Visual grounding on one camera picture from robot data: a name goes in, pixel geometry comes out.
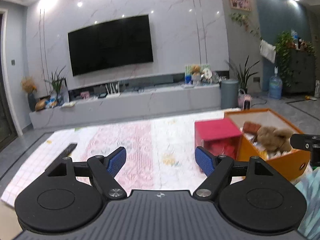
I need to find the brown plush towel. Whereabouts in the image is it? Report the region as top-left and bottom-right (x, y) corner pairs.
(257, 126), (293, 153)

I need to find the orange storage box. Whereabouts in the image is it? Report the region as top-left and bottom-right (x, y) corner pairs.
(224, 108), (312, 184)

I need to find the black remote control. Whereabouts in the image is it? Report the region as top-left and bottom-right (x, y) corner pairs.
(58, 143), (78, 158)

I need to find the blue water jug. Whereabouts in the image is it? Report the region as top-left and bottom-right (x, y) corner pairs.
(268, 67), (283, 100)

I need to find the dark grey cabinet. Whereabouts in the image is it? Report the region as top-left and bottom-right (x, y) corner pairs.
(283, 49), (316, 96)

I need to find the small pink heater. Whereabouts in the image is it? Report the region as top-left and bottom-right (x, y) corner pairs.
(238, 88), (252, 110)

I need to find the white tv console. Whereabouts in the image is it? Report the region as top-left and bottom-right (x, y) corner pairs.
(29, 85), (221, 129)

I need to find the leafy floor plant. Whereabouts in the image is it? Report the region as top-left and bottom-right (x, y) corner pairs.
(225, 55), (260, 93)

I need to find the grey round trash bin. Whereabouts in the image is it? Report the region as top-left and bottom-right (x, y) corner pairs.
(221, 79), (239, 109)

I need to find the white lace tablecloth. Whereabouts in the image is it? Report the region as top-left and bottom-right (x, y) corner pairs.
(0, 108), (253, 208)

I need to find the white hanging bag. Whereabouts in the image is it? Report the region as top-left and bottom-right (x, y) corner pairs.
(260, 40), (276, 63)

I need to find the white wifi router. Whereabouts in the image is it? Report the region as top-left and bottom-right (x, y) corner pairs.
(105, 83), (120, 98)

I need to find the green plant in glass vase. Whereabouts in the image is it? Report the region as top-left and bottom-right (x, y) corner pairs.
(45, 66), (66, 105)

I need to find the dried flowers dark vase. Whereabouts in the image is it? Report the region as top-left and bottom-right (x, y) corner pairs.
(21, 77), (37, 112)

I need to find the teddy bear on console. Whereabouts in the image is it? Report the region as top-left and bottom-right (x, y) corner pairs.
(190, 65), (201, 75)

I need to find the framed wall picture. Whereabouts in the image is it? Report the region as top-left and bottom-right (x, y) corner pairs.
(229, 0), (251, 11)

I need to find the black wall television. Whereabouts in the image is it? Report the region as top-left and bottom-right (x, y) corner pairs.
(68, 15), (153, 76)

